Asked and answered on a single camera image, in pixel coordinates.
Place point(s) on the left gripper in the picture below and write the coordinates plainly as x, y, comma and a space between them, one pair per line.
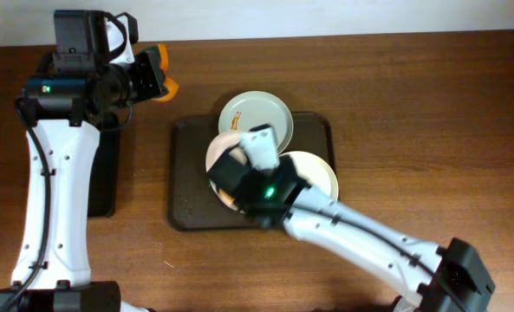
153, 74

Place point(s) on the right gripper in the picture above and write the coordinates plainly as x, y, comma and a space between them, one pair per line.
224, 169

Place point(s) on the green and orange sponge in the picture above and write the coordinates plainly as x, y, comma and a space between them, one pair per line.
168, 87

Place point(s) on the white plate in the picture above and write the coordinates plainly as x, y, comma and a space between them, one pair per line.
224, 142
315, 170

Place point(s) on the pale green plate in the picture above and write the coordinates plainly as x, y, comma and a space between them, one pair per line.
254, 108

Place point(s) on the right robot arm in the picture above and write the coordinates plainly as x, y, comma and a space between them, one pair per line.
428, 276

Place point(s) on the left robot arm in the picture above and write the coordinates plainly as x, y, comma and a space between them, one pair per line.
66, 106

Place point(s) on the large brown serving tray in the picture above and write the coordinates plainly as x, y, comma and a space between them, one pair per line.
192, 204

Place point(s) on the small black tray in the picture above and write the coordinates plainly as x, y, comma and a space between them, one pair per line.
103, 180

